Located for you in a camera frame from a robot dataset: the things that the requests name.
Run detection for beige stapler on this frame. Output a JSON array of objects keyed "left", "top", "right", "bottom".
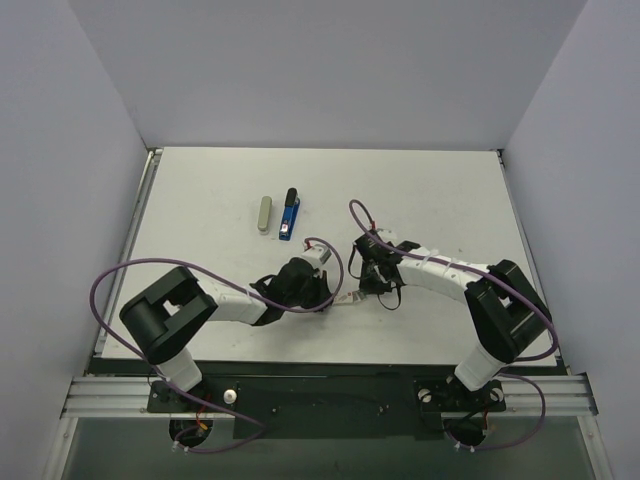
[{"left": 257, "top": 196, "right": 273, "bottom": 234}]

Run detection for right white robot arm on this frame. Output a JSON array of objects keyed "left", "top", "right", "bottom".
[{"left": 352, "top": 231, "right": 551, "bottom": 409}]

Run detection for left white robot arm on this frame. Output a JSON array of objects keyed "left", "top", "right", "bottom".
[{"left": 119, "top": 252, "right": 331, "bottom": 412}]

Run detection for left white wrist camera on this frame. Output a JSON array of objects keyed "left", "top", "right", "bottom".
[{"left": 300, "top": 243, "right": 332, "bottom": 273}]

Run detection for aluminium rail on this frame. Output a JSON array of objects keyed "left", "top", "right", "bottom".
[{"left": 61, "top": 376, "right": 598, "bottom": 419}]

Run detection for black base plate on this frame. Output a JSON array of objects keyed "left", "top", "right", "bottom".
[{"left": 147, "top": 361, "right": 506, "bottom": 440}]

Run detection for staple box tray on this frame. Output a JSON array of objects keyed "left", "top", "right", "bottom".
[{"left": 352, "top": 290, "right": 367, "bottom": 302}]

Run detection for blue stapler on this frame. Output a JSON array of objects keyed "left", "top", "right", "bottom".
[{"left": 278, "top": 187, "right": 300, "bottom": 241}]

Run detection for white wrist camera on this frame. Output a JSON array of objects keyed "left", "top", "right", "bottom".
[
  {"left": 300, "top": 243, "right": 332, "bottom": 273},
  {"left": 370, "top": 228, "right": 397, "bottom": 243}
]

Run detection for staple box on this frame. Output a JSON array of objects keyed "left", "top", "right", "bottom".
[{"left": 333, "top": 292, "right": 357, "bottom": 306}]

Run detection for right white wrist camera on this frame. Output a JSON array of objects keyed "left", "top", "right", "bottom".
[{"left": 370, "top": 228, "right": 397, "bottom": 243}]

